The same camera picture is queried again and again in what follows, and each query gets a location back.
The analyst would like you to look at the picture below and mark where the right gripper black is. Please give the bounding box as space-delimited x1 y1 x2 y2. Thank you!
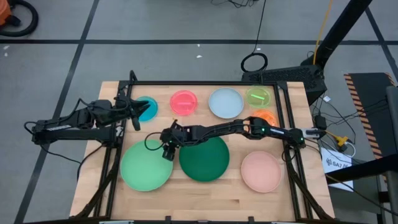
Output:
159 119 192 162

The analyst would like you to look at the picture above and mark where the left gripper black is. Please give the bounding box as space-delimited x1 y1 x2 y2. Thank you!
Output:
105 96 152 132

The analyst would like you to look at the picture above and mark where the large light green plate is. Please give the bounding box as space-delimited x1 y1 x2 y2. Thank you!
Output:
120 139 174 192

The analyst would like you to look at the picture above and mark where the small translucent pink plate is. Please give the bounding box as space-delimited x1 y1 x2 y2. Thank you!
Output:
169 90 198 116

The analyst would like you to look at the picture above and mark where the pale blue plastic plate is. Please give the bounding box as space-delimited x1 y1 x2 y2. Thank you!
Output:
208 87 244 119

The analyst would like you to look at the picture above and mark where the peach pink plastic plate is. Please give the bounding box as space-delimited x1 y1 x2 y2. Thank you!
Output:
241 151 282 194

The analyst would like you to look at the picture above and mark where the small translucent orange plate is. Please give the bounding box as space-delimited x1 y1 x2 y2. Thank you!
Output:
250 108 279 128

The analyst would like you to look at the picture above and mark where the silver arm base plug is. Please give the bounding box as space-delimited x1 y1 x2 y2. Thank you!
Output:
305 128 326 138

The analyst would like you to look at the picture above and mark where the small translucent blue plate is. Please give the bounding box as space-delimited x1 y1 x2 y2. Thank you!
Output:
135 96 159 123

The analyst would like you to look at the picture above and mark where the large dark green plate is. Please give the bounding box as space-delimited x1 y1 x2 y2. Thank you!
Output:
178 136 231 183

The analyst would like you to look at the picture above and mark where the small translucent green plate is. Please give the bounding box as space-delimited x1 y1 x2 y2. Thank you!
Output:
246 86 272 110

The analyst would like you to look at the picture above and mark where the black power adapter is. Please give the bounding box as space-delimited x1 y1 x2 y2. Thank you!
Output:
313 114 328 131

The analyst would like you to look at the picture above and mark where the white paper sign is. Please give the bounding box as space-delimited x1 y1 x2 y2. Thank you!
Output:
320 146 355 192

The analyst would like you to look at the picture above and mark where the orange machine body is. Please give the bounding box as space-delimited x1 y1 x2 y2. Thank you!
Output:
0 0 12 26

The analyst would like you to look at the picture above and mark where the yellow connector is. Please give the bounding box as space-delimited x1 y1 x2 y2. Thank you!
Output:
333 134 349 148

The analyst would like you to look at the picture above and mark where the black metal beam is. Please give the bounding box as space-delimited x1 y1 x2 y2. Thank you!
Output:
325 153 398 185

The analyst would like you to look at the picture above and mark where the black hazard striped ramp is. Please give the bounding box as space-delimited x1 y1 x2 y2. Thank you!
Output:
343 72 397 160

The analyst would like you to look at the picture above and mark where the black stand pole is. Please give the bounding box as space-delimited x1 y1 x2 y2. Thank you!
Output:
300 0 373 68

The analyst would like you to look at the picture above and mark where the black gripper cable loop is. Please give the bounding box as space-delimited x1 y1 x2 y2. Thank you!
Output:
144 131 165 152

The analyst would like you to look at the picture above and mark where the black aluminium table frame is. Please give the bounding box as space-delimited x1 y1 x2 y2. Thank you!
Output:
74 70 335 223

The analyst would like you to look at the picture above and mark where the black arm floor cable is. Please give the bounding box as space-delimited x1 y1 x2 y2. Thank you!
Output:
39 144 104 182

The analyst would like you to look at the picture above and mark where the black coiled floor cable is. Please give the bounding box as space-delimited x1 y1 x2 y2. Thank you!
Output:
240 0 269 73

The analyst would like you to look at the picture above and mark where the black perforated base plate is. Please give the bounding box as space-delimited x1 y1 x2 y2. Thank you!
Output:
241 64 328 106

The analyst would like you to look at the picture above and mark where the black hose loop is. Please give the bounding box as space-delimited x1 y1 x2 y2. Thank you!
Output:
0 0 39 38

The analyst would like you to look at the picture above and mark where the black cable bundle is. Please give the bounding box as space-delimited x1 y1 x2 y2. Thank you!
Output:
210 0 259 9

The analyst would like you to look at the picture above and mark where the yellow cable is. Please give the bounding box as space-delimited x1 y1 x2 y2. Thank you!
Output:
312 0 335 65

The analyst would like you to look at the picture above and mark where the grey post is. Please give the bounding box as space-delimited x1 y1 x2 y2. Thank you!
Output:
385 85 398 156

